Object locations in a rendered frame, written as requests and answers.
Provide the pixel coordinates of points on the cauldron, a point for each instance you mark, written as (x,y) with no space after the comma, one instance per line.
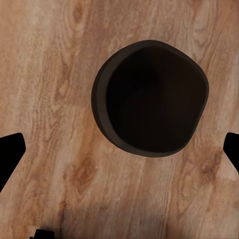
(148,98)

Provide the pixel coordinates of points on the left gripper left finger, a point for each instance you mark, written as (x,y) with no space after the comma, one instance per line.
(12,148)

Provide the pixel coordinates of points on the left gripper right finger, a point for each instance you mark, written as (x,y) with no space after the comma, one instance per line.
(231,148)

